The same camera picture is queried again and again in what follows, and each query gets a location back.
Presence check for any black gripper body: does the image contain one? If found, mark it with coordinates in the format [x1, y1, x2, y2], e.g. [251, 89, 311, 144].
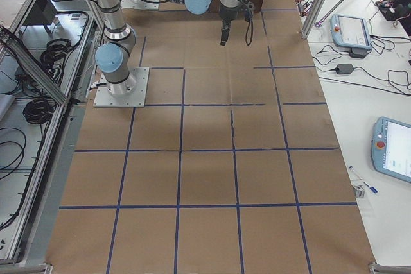
[219, 0, 254, 24]

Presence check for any black power adapter brick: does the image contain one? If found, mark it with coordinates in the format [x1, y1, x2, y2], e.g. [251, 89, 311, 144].
[335, 64, 354, 75]

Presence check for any far blue teach pendant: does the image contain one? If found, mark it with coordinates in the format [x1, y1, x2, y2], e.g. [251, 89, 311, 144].
[330, 14, 372, 51]

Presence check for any blue teach pendant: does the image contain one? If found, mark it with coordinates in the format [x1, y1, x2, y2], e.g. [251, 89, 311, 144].
[330, 14, 372, 51]
[371, 117, 411, 183]

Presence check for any near blue teach pendant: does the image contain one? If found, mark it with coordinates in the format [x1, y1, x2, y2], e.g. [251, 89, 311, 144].
[371, 117, 411, 183]

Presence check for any small grey binder clip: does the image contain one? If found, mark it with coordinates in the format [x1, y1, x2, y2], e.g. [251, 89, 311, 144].
[352, 185, 365, 199]

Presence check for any blue white pen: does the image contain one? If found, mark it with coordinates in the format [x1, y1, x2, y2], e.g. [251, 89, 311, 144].
[349, 166, 378, 194]

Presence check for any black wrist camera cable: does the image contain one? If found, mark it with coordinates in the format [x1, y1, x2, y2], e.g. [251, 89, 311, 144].
[242, 0, 255, 46]

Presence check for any arm square base plate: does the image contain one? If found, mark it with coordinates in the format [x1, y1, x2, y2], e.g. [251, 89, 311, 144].
[93, 67, 150, 108]

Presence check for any coiled black cable bundle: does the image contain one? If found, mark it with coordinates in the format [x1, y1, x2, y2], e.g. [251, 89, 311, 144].
[22, 96, 56, 126]

